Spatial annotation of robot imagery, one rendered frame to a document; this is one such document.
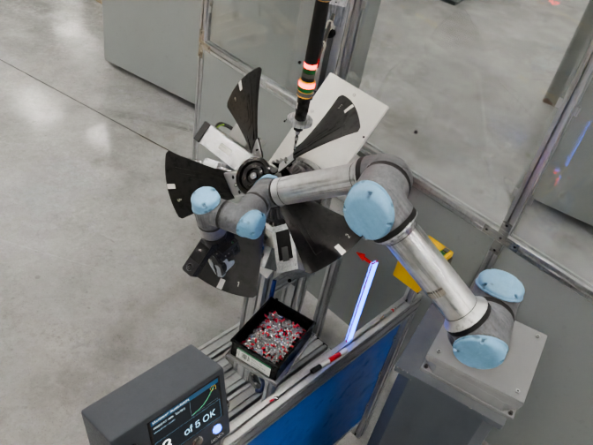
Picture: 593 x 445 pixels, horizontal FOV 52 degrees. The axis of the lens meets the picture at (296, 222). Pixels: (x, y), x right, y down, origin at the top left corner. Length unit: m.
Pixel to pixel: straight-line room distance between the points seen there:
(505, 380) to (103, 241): 2.30
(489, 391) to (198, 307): 1.73
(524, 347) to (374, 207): 0.68
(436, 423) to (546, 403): 0.84
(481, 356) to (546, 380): 1.05
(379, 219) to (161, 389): 0.56
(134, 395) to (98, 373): 1.57
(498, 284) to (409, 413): 0.49
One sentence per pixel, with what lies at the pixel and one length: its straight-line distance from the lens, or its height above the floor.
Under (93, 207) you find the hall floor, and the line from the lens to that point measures 3.60.
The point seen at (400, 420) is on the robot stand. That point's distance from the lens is 1.87.
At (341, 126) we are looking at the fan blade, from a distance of 1.76.
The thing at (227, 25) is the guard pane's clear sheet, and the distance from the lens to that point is 2.97.
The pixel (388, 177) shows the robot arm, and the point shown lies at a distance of 1.35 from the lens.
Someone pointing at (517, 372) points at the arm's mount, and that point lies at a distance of 1.72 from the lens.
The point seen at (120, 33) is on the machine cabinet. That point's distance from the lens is 4.76.
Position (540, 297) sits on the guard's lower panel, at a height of 0.85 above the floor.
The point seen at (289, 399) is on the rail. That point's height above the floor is 0.85.
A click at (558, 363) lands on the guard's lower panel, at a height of 0.65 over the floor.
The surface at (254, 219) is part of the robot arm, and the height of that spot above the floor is 1.30.
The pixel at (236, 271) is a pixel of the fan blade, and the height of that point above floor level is 0.97.
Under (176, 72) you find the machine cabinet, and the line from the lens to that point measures 4.49.
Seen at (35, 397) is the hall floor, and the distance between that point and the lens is 2.79.
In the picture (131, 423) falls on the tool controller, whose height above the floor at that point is 1.25.
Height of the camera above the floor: 2.28
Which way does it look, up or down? 39 degrees down
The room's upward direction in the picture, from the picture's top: 12 degrees clockwise
